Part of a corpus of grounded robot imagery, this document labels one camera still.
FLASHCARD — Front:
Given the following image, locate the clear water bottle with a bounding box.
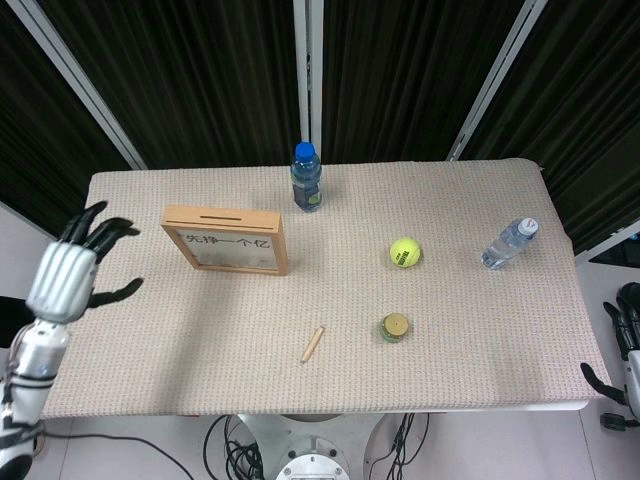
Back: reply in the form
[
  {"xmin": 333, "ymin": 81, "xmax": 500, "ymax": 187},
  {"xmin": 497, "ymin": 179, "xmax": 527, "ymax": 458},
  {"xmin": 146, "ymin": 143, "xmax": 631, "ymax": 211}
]
[{"xmin": 480, "ymin": 216, "xmax": 540, "ymax": 271}]

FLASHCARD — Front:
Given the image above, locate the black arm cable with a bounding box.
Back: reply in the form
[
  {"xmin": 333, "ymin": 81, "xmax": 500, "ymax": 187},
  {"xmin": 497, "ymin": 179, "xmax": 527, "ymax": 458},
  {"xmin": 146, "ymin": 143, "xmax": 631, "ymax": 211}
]
[{"xmin": 38, "ymin": 430, "xmax": 211, "ymax": 480}]

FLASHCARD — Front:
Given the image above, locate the white table frame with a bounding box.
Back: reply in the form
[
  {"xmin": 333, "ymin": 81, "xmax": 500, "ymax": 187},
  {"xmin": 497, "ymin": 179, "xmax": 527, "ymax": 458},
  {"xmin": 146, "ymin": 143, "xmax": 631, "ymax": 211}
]
[{"xmin": 42, "ymin": 399, "xmax": 590, "ymax": 420}]

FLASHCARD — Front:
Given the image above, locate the blue drink bottle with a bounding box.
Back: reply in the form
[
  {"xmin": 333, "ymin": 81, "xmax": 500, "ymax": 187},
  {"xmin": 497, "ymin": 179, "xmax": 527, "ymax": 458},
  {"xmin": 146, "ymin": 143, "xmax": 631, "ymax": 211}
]
[{"xmin": 290, "ymin": 141, "xmax": 323, "ymax": 214}]

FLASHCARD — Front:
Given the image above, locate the short wooden pencil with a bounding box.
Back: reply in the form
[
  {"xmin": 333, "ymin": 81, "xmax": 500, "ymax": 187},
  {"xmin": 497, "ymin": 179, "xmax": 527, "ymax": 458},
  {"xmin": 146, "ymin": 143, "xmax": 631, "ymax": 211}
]
[{"xmin": 300, "ymin": 325, "xmax": 326, "ymax": 364}]

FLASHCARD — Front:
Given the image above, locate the beige woven tablecloth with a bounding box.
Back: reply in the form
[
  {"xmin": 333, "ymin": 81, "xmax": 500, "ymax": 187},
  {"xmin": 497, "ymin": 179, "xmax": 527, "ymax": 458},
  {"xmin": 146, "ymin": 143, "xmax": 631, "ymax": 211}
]
[{"xmin": 39, "ymin": 157, "xmax": 617, "ymax": 420}]

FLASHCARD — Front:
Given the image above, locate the gold green upturned cup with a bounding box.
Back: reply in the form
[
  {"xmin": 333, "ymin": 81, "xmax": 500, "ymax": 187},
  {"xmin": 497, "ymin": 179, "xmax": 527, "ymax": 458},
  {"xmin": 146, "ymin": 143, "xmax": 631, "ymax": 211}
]
[{"xmin": 377, "ymin": 312, "xmax": 410, "ymax": 345}]

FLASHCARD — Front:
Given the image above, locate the yellow tennis ball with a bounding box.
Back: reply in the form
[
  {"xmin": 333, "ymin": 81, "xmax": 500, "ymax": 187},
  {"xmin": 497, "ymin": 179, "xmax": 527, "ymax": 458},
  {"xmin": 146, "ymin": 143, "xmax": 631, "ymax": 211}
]
[{"xmin": 389, "ymin": 237, "xmax": 422, "ymax": 269}]

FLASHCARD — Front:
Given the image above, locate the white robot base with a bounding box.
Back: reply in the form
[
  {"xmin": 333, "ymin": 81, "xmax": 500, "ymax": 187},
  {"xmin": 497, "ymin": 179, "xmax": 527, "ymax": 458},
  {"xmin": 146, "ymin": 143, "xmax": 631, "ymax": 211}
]
[{"xmin": 234, "ymin": 412, "xmax": 386, "ymax": 480}]

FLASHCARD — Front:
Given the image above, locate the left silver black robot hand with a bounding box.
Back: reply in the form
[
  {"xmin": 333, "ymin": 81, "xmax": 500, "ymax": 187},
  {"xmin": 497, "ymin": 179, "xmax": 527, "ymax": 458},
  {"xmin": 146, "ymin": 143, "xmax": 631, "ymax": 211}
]
[{"xmin": 25, "ymin": 200, "xmax": 145, "ymax": 324}]

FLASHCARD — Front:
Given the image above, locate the black pleated curtain panel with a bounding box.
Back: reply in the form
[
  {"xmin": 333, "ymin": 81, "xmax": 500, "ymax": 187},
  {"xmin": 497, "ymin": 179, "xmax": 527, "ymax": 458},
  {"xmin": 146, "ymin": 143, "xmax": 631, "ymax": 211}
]
[
  {"xmin": 37, "ymin": 0, "xmax": 307, "ymax": 171},
  {"xmin": 462, "ymin": 0, "xmax": 640, "ymax": 254},
  {"xmin": 0, "ymin": 0, "xmax": 136, "ymax": 241},
  {"xmin": 319, "ymin": 0, "xmax": 526, "ymax": 164}
]

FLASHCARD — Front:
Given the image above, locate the black floor cable bundle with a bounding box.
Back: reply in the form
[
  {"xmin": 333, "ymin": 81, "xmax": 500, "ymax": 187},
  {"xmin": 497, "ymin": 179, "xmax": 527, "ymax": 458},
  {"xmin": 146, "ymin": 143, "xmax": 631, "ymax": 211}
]
[
  {"xmin": 207, "ymin": 413, "xmax": 264, "ymax": 480},
  {"xmin": 367, "ymin": 412, "xmax": 431, "ymax": 480}
]

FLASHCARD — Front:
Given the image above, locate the wooden framed coin bank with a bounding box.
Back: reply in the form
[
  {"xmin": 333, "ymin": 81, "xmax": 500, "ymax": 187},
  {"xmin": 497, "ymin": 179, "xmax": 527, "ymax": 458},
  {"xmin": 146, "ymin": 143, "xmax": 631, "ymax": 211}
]
[{"xmin": 160, "ymin": 205, "xmax": 290, "ymax": 277}]

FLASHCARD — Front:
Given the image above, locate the white partition frame post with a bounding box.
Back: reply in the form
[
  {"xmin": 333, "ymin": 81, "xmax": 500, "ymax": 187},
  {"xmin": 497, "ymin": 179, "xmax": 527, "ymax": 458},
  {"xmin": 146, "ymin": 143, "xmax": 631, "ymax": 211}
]
[
  {"xmin": 292, "ymin": 0, "xmax": 324, "ymax": 164},
  {"xmin": 444, "ymin": 0, "xmax": 559, "ymax": 162},
  {"xmin": 9, "ymin": 0, "xmax": 150, "ymax": 171}
]

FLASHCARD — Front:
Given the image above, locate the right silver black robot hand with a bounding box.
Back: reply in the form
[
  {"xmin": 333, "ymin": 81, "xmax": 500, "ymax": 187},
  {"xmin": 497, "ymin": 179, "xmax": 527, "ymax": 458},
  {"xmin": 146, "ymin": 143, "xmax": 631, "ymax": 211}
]
[{"xmin": 579, "ymin": 282, "xmax": 640, "ymax": 406}]

